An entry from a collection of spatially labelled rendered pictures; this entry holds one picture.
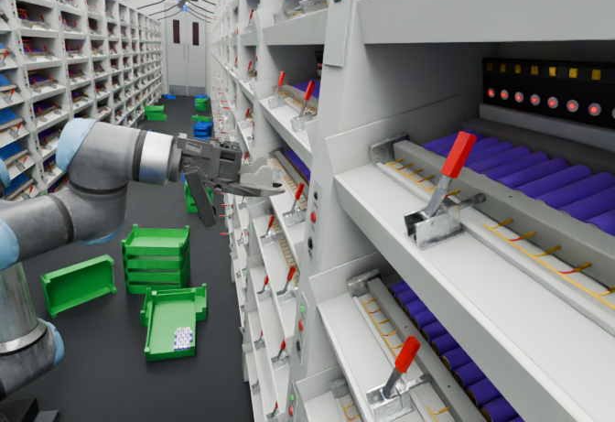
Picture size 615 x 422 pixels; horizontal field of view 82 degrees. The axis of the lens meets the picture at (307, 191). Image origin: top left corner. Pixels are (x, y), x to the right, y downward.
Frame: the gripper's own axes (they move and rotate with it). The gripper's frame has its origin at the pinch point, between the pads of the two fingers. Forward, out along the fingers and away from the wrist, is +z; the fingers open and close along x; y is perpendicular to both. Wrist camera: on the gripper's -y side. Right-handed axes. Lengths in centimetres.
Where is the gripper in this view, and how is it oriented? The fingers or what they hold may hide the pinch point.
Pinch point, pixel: (275, 189)
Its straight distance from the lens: 71.5
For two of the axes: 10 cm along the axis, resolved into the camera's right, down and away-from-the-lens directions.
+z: 9.3, 1.6, 3.4
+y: 2.7, -9.2, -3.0
